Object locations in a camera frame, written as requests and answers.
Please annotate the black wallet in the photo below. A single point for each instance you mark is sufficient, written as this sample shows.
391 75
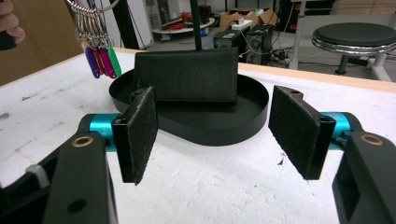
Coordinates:
186 74

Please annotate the black computer tower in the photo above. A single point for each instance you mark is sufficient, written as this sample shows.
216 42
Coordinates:
229 40
260 43

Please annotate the white table leg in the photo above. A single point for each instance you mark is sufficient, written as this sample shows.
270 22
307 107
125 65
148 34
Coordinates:
297 40

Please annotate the white table mat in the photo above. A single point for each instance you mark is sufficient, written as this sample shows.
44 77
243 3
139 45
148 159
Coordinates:
218 186

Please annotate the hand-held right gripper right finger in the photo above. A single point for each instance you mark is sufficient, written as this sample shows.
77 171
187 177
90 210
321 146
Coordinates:
299 133

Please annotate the brown board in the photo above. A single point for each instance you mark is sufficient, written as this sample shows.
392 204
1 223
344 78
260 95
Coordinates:
40 40

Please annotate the black oval tray with hanger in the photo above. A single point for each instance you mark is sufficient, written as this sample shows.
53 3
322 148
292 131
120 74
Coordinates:
211 124

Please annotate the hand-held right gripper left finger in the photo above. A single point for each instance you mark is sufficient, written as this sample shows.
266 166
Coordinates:
137 133

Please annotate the black round stool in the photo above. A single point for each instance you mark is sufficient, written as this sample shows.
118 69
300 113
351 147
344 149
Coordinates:
355 37

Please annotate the round white table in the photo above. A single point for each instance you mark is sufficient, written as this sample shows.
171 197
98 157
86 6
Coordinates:
183 28

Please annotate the open cardboard boxes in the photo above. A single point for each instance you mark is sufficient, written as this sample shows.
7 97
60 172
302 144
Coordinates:
249 17

